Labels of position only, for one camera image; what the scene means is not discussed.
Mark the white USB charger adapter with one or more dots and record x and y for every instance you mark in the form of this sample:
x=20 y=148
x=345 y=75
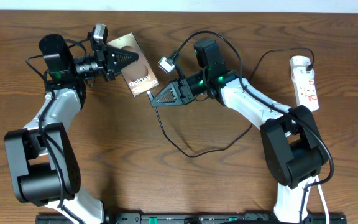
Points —
x=299 y=68

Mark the white power strip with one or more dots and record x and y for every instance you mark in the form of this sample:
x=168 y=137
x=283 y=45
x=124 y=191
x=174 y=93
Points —
x=305 y=88

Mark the bronze Galaxy smartphone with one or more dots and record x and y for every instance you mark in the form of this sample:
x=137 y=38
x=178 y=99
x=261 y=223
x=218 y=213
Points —
x=139 y=75

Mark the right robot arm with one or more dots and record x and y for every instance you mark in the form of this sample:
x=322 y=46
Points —
x=293 y=148

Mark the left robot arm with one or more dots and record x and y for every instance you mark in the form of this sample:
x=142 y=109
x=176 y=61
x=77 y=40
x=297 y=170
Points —
x=43 y=167

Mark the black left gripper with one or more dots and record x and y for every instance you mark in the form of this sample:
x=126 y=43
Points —
x=105 y=62

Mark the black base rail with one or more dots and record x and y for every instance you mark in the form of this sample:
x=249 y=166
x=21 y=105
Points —
x=135 y=218

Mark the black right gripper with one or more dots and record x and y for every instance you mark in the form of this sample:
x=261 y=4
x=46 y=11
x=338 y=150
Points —
x=179 y=91

